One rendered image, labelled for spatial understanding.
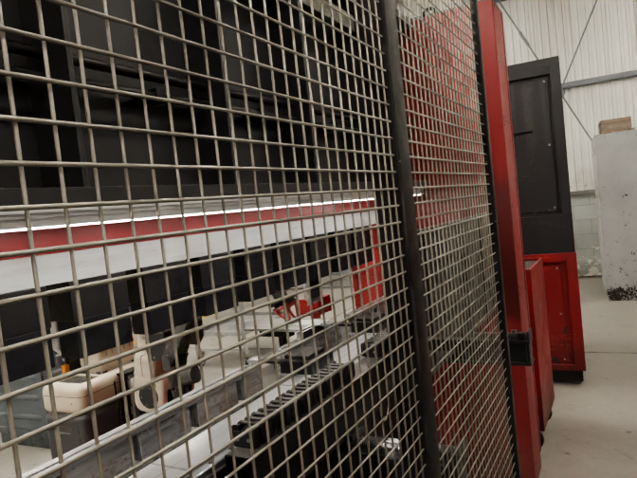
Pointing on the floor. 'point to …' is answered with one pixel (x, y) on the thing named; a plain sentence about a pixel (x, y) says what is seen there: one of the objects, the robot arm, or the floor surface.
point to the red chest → (540, 343)
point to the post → (392, 78)
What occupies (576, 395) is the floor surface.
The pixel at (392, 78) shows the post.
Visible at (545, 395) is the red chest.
